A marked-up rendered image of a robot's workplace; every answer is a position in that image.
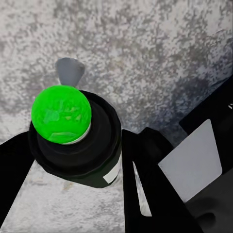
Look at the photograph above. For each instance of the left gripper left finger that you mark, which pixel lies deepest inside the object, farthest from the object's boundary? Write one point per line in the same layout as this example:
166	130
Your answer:
16	160

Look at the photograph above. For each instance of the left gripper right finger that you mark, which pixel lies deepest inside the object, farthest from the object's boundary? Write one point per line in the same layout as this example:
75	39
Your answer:
169	213

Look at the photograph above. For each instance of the insectifuge atomizer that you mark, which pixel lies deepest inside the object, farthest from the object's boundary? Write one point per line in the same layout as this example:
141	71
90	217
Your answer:
75	135

